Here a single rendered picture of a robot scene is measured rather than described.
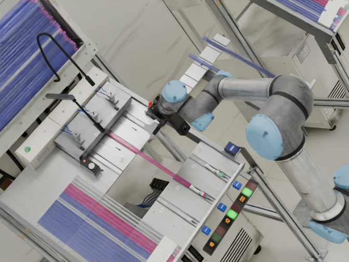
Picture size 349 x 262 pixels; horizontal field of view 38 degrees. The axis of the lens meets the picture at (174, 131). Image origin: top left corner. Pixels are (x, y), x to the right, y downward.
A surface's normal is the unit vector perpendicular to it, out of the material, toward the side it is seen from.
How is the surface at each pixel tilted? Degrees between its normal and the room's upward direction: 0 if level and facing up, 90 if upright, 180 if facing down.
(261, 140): 82
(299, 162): 91
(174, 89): 57
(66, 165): 43
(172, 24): 90
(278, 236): 0
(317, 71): 90
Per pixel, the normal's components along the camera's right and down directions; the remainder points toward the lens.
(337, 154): -0.56, -0.67
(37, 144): 0.00, -0.44
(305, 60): 0.60, 0.08
